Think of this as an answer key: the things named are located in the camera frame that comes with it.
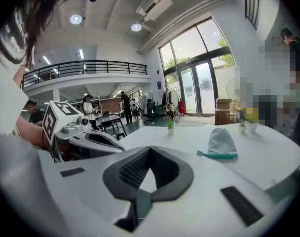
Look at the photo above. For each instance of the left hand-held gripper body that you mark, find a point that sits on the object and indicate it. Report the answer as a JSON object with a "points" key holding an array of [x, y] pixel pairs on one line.
{"points": [[56, 122]]}

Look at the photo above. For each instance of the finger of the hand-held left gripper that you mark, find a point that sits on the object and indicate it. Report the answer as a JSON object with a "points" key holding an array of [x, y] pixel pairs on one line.
{"points": [[108, 138], [90, 150]]}

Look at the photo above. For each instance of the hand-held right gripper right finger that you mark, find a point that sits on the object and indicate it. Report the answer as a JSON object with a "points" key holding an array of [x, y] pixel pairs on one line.
{"points": [[204, 181]]}

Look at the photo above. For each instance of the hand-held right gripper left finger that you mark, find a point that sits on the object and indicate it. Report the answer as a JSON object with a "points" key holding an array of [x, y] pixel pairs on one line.
{"points": [[90, 176]]}

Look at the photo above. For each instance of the grey fabric pouch teal trim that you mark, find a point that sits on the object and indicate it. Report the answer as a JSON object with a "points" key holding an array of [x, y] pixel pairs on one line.
{"points": [[221, 142]]}

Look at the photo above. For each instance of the person's left forearm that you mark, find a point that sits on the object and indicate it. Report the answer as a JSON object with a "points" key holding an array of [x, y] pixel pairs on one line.
{"points": [[29, 132]]}

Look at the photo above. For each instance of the black office chair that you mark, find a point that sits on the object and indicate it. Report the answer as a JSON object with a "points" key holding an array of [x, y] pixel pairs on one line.
{"points": [[150, 110]]}

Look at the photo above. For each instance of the person's patterned shirt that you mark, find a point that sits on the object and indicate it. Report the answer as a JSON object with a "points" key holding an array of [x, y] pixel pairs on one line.
{"points": [[7, 95]]}

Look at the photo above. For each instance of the spiky green potted plant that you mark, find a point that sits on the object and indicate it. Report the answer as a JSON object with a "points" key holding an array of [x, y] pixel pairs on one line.
{"points": [[170, 131]]}

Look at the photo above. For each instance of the black balcony railing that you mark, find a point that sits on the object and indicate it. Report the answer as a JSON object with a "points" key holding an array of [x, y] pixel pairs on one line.
{"points": [[90, 69]]}

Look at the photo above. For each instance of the small green potted plant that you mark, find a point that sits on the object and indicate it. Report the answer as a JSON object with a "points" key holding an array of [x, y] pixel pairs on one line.
{"points": [[242, 129]]}

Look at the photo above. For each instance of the cardboard box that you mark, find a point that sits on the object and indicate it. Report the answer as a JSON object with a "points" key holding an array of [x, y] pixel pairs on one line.
{"points": [[224, 104], [222, 117]]}

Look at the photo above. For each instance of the clothes rack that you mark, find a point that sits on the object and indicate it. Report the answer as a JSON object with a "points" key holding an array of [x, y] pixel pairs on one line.
{"points": [[171, 100]]}

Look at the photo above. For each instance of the red bag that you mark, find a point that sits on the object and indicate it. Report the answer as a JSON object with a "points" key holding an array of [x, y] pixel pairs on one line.
{"points": [[181, 107]]}

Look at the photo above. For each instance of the glass entrance door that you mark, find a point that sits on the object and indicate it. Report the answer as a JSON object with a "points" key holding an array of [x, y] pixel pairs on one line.
{"points": [[197, 88]]}

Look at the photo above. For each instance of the round ceiling light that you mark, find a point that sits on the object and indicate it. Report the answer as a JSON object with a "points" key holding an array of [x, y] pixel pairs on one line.
{"points": [[136, 27], [75, 19]]}

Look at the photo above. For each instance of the ceiling air conditioner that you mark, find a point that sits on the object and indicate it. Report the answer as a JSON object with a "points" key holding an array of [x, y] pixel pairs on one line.
{"points": [[155, 4]]}

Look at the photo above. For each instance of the black metal frame table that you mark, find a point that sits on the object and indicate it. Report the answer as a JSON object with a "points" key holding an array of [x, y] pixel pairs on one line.
{"points": [[113, 118]]}

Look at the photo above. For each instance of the blue wall poster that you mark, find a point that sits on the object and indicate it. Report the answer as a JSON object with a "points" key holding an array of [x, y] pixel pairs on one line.
{"points": [[159, 85]]}

